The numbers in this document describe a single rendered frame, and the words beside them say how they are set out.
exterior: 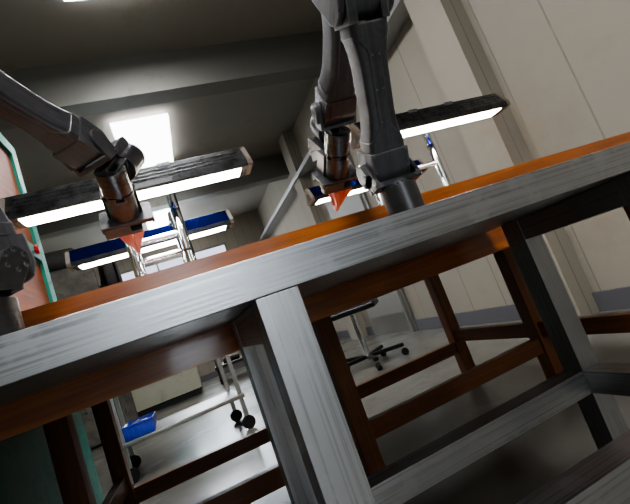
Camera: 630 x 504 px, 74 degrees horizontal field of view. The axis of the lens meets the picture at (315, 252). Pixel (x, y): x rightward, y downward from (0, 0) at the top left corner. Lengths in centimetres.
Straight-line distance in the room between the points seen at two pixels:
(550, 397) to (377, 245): 54
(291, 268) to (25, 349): 23
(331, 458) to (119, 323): 23
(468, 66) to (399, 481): 270
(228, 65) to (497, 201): 390
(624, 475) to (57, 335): 60
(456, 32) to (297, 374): 294
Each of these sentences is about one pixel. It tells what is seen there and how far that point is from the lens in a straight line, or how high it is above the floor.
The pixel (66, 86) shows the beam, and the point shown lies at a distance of 422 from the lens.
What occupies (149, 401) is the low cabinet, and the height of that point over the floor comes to 17.
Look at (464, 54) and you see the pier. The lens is 313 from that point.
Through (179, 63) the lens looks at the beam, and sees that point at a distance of 429.
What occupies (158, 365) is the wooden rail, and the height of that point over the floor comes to 60.
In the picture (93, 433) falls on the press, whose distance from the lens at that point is 565.
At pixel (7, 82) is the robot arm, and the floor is 108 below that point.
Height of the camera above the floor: 60
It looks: 7 degrees up
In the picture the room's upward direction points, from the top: 20 degrees counter-clockwise
